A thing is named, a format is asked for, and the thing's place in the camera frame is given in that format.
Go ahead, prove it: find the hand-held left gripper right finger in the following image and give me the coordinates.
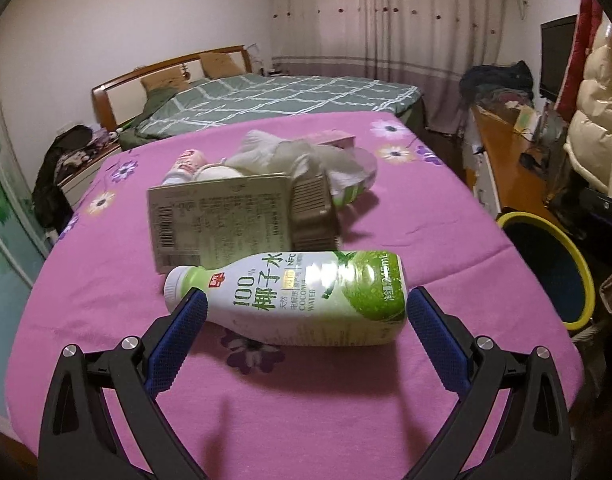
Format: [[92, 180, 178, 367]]
[[406, 286, 573, 480]]

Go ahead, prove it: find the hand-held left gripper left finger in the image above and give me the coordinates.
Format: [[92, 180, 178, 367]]
[[38, 287, 209, 480]]

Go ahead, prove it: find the green white plastic drink bottle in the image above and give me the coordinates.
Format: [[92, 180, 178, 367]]
[[163, 250, 412, 348]]

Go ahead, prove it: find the yellow rimmed trash bin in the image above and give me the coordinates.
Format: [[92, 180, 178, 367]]
[[496, 211, 596, 331]]

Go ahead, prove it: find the clear plastic cup green label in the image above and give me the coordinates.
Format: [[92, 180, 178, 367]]
[[331, 147, 379, 208]]

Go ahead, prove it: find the pink floral blanket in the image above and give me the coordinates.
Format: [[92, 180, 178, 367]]
[[6, 110, 587, 480]]

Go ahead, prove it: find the cardboard egg carton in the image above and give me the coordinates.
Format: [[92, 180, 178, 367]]
[[147, 172, 343, 276]]

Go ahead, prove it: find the white round lidded cup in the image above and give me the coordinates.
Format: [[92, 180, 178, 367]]
[[193, 164, 242, 183]]

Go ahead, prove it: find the small pink capped bottle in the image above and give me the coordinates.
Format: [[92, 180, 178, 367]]
[[163, 149, 207, 186]]

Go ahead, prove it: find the white nightstand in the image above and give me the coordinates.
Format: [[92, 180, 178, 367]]
[[61, 142, 122, 211]]

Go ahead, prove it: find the wooden desk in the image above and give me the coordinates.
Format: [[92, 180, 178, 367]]
[[468, 102, 572, 231]]

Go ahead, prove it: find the black clothes pile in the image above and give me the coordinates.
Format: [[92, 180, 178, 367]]
[[33, 125, 94, 233]]

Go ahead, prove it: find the leaf print wardrobe door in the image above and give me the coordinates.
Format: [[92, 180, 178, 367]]
[[0, 30, 54, 411]]

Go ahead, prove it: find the crumpled white plastic bag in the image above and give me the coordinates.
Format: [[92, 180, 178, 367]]
[[226, 130, 372, 181]]

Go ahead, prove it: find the pink cardboard box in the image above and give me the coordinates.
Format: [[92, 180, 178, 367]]
[[301, 130, 357, 151]]

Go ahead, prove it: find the light green box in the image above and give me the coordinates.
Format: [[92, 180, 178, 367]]
[[513, 107, 539, 133]]

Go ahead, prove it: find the wooden bed headboard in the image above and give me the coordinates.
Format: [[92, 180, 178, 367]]
[[91, 45, 252, 131]]

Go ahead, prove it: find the brown pillow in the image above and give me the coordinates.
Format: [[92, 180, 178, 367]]
[[141, 72, 187, 93], [198, 52, 244, 81]]

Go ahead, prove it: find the dark clothes pile on desk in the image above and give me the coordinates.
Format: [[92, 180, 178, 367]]
[[458, 60, 534, 111]]

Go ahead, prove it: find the green checked blanket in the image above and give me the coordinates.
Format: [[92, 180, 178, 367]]
[[118, 72, 422, 151]]

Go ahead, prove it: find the cream puffer jacket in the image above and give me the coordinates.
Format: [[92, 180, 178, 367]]
[[566, 12, 612, 193]]

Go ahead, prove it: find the black television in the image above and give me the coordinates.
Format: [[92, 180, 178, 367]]
[[538, 14, 579, 103]]

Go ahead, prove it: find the pink beige curtain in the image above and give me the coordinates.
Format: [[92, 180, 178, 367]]
[[273, 0, 512, 131]]

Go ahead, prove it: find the red hanging garment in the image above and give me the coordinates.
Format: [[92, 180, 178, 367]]
[[556, 0, 604, 121]]

